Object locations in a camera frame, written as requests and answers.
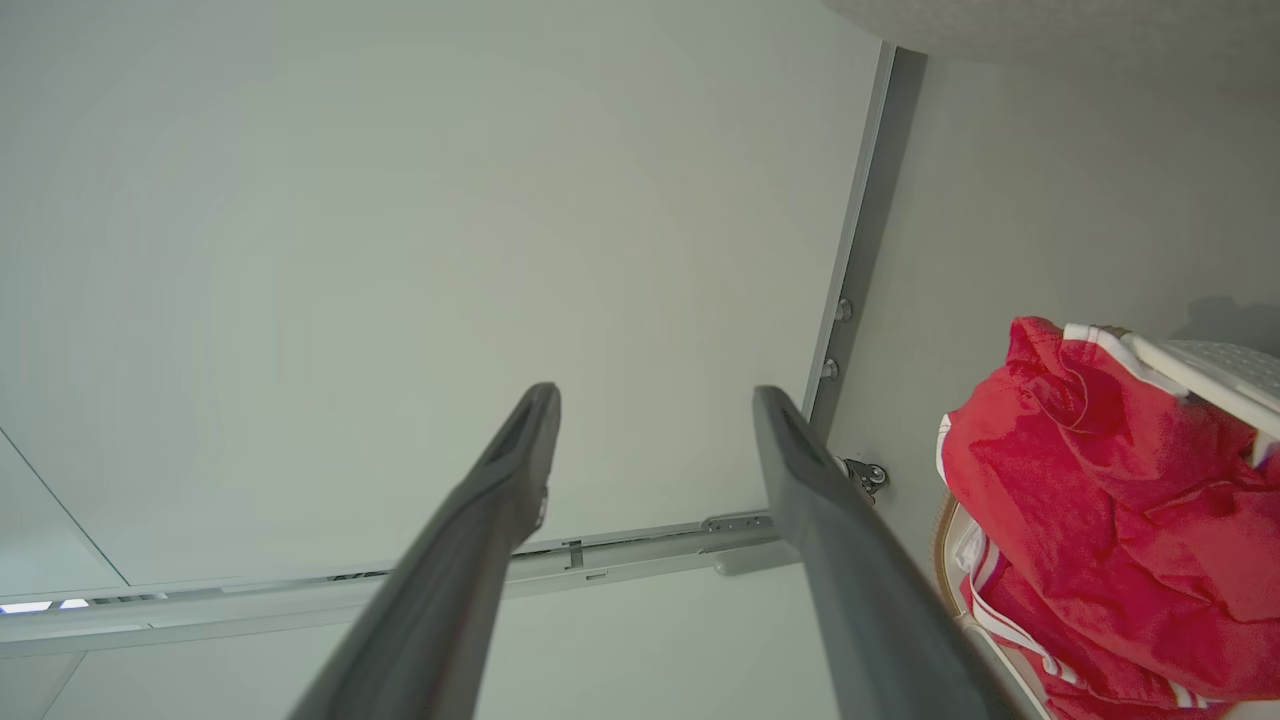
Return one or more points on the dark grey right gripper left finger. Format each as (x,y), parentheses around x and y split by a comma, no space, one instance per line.
(450,580)

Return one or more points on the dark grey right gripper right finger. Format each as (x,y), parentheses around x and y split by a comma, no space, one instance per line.
(860,600)

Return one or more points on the red garment with white stripes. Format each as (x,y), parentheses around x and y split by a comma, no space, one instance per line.
(1100,500)

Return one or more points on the white laundry basket brown trim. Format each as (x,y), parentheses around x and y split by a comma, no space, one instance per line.
(1220,375)

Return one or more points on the grey metal frame post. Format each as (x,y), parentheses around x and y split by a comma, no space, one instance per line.
(870,200)

